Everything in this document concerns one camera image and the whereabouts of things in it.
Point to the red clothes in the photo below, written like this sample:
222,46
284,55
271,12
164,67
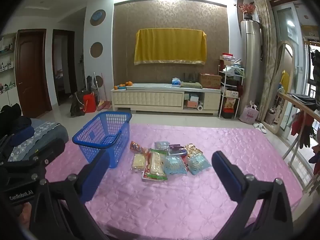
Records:
303,127

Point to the gold snack packet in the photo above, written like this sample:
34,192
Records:
193,150

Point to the black bag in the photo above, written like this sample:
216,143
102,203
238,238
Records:
76,105

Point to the blue plastic basket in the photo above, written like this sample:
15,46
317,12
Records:
80,138

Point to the round disc with blue plate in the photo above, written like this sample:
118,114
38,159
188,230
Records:
98,17

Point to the arched standing mirror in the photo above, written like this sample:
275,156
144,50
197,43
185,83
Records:
277,105

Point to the red box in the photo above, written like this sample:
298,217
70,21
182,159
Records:
227,55

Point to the cardboard box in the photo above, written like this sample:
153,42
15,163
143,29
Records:
210,81

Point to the white slipper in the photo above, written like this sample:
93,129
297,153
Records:
262,129
257,125

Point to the patterned curtain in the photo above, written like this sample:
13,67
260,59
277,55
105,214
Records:
266,55

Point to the blue storage box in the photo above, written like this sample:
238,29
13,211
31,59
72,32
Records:
193,96

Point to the green cushion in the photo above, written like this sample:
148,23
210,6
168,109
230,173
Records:
191,85

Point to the light blue snack packet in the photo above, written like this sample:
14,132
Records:
173,165
198,163

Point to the round brown wall disc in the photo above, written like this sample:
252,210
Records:
100,81
96,50

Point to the cracker packet with green label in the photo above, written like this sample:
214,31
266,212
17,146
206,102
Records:
156,162

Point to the yellow cloth cover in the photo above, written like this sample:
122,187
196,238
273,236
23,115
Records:
170,46

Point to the silver standing air conditioner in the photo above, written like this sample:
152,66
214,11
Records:
250,60

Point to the red bag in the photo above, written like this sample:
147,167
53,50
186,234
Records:
89,103

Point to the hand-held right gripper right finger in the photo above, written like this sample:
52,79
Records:
226,166

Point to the person in grey shirt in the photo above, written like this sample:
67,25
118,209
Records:
42,132

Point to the pink broom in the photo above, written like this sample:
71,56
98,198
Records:
103,105

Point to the purple snack packet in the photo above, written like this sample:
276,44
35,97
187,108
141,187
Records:
176,150

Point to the red snack packet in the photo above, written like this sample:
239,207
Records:
152,178

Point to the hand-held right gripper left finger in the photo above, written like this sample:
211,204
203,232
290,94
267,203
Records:
96,172

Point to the blue tissue box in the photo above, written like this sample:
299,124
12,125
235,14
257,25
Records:
176,82

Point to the black suitcase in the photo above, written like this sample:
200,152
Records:
89,83

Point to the clear snack packet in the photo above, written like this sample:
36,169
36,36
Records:
161,145

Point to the red flower vase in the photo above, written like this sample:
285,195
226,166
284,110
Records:
247,8

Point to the brown wooden door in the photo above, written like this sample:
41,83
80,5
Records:
31,72

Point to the orange snack packet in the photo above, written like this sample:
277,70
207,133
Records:
136,147

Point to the pink quilted bedspread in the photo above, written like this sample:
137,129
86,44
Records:
175,205

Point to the small yellow snack packet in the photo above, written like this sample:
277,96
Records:
138,162

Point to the wall shelf with bottles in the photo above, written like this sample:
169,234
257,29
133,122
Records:
7,65

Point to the dark cloth pile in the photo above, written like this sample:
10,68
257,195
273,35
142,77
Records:
15,120

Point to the cream tv cabinet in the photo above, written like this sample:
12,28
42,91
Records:
150,98

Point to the dark door frame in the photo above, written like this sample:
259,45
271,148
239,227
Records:
72,60

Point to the glass balcony door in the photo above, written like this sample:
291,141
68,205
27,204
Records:
287,30

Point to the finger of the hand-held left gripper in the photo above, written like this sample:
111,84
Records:
50,150

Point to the white shelf rack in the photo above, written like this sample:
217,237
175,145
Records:
220,90

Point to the wooden clothes rack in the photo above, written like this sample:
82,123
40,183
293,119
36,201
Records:
300,105

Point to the orange storage box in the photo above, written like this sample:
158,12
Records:
192,104

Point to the black router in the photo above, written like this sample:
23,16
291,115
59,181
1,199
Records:
190,78

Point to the pink bag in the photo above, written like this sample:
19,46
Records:
248,115

